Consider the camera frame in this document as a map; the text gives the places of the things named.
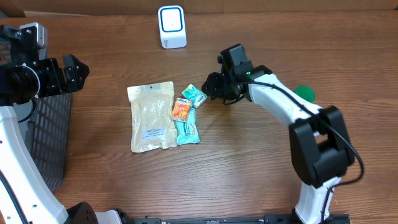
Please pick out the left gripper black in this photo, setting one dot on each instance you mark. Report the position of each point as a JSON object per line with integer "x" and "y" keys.
{"x": 58, "y": 84}

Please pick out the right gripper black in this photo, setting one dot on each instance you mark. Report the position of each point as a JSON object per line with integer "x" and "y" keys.
{"x": 214, "y": 90}

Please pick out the teal white tissue pack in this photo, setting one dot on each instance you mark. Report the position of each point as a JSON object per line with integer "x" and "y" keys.
{"x": 195, "y": 95}

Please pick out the orange Kleenex tissue pack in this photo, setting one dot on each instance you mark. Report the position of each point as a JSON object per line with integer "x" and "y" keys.
{"x": 181, "y": 109}

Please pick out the teal wet wipes pack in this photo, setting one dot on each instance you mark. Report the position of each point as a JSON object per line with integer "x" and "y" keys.
{"x": 187, "y": 132}

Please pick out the green lid jar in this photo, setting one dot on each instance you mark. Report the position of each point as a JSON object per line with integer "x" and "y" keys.
{"x": 306, "y": 93}

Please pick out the beige foil pouch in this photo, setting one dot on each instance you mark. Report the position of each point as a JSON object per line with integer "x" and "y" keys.
{"x": 151, "y": 109}

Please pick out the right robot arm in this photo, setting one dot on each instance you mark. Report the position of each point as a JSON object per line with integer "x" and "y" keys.
{"x": 320, "y": 148}

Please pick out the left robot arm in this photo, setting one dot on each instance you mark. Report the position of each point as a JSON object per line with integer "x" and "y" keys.
{"x": 25, "y": 197}

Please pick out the white barcode scanner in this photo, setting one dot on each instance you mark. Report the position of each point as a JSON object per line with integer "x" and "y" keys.
{"x": 172, "y": 27}

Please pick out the grey plastic basket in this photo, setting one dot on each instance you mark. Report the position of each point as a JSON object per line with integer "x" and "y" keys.
{"x": 44, "y": 126}

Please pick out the cardboard back wall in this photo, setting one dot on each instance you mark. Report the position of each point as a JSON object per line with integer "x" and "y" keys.
{"x": 20, "y": 8}

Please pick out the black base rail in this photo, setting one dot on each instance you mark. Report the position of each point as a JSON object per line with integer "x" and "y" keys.
{"x": 211, "y": 220}

